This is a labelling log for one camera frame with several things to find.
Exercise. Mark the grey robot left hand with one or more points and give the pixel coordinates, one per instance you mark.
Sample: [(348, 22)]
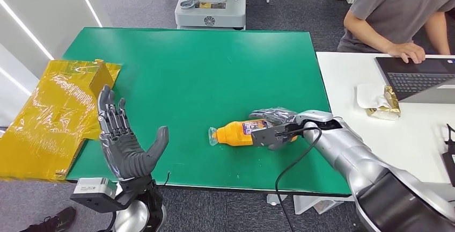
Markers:
[(122, 152)]

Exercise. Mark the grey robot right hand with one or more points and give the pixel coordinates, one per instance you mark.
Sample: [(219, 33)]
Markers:
[(277, 116)]

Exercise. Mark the orange juice bottle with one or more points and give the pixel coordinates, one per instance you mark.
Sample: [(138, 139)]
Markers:
[(231, 132)]

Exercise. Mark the person's left forearm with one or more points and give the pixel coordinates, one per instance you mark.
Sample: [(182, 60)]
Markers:
[(437, 31)]

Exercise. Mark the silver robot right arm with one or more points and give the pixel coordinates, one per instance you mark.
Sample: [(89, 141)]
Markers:
[(355, 159)]

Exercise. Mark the person's right forearm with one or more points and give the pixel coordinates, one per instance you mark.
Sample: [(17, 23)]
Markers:
[(367, 33)]

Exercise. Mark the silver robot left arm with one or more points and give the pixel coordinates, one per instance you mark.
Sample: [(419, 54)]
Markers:
[(133, 216)]

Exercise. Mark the green table mat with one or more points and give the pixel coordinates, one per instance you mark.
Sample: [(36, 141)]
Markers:
[(213, 81)]

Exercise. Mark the yellow taped cardboard box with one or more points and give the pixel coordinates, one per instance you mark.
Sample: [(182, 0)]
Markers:
[(42, 123)]

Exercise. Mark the white tissue paper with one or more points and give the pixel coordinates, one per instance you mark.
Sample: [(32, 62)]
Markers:
[(367, 96)]

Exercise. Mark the standing person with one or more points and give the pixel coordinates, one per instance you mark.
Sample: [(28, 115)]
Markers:
[(57, 221)]

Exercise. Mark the gold foil snack packet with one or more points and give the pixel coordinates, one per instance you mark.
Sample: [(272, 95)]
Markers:
[(390, 108)]

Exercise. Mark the grey machine base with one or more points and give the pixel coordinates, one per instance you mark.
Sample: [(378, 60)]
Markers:
[(210, 14)]

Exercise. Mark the white desk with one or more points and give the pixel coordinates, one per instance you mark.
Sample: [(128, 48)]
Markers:
[(398, 141)]

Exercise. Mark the dark grey laptop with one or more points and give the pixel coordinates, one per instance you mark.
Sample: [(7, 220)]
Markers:
[(408, 78)]

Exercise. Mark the person's right hand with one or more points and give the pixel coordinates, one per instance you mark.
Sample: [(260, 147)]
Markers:
[(408, 51)]

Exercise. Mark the seated person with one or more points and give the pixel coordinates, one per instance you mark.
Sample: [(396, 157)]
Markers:
[(391, 2)]

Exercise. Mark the black power adapter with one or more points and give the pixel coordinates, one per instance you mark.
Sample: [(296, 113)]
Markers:
[(449, 166)]

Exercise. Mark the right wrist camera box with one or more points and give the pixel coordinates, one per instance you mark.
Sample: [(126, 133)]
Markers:
[(263, 136)]

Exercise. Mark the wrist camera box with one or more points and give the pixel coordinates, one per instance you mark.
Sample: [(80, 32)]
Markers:
[(263, 136), (90, 187)]

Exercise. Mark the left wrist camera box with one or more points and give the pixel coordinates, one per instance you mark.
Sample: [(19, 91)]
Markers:
[(90, 187)]

